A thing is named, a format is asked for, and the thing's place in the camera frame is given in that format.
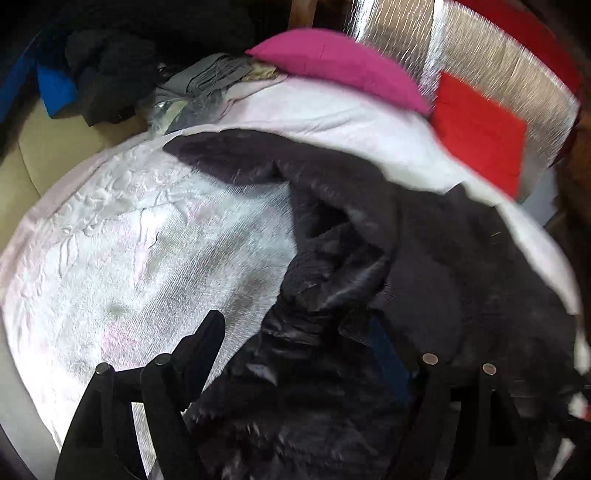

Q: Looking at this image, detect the black quilted puffer jacket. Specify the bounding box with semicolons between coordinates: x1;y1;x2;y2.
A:
165;130;577;479

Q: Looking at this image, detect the white pink bed blanket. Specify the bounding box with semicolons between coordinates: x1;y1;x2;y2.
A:
1;78;581;479

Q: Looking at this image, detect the red square pillow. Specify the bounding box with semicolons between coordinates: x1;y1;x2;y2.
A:
431;72;527;198

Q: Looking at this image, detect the blue jacket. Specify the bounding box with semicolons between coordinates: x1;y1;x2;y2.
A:
1;37;77;123

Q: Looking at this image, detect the black coat pile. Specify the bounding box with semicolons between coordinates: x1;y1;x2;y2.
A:
65;29;160;126

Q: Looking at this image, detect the grey folded garment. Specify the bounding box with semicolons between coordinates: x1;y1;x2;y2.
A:
144;52;256;135

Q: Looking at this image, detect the silver foil insulation panel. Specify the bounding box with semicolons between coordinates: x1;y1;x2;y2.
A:
344;0;580;201

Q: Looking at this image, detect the red blanket on railing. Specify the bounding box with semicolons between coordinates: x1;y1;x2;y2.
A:
459;0;582;96

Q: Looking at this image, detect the magenta pillow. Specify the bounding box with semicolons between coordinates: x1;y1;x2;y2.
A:
245;28;430;115

